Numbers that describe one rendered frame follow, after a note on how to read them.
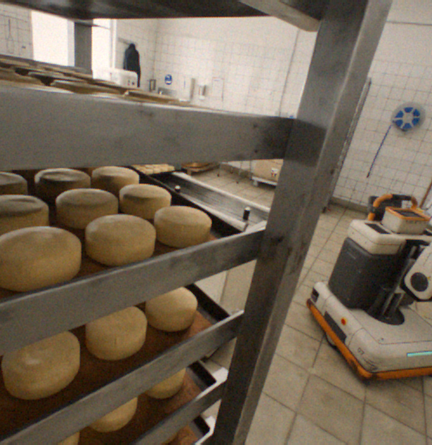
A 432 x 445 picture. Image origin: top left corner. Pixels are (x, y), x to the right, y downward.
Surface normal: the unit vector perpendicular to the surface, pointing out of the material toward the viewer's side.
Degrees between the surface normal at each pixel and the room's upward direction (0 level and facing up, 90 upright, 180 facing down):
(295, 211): 90
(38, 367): 0
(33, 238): 0
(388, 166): 90
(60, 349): 0
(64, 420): 90
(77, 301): 90
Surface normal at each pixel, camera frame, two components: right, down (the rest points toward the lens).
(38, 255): 0.17, -0.90
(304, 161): -0.73, 0.15
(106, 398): 0.66, 0.40
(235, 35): -0.49, 0.27
